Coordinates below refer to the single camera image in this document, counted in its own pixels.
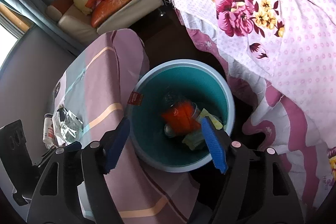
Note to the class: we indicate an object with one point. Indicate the teal trash bin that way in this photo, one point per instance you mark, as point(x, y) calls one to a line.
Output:
point(166, 109)

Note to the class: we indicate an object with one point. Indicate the beige sofa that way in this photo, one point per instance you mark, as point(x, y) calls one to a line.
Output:
point(85, 20)

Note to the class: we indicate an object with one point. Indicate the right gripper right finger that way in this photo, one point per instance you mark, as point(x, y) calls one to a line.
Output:
point(254, 186)

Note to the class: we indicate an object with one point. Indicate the striped pink grey tablecloth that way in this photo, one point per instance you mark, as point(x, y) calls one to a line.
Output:
point(96, 88)

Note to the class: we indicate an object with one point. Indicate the floral pink bed quilt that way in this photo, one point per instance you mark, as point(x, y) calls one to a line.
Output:
point(279, 57)

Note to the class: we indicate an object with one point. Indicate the silver foil wrapper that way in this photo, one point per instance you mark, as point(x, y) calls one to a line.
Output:
point(67, 126)

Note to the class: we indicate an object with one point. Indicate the white yogurt cup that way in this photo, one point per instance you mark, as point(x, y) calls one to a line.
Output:
point(48, 131)

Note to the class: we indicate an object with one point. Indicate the red trash in bin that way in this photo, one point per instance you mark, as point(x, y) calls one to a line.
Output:
point(180, 118)

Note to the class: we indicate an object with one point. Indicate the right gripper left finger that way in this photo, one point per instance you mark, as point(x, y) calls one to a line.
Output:
point(72, 188)

